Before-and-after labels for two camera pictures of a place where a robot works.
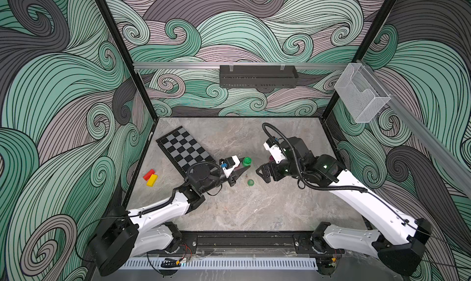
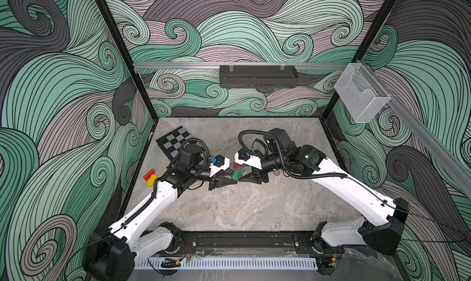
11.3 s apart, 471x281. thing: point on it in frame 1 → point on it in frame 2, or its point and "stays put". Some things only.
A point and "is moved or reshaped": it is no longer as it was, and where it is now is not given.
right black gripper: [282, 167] → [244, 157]
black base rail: [256, 242] stays put
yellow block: [152, 180] stays put
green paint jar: [246, 161] is moved or reshaped
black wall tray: [257, 76] stays put
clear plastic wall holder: [362, 96] stays put
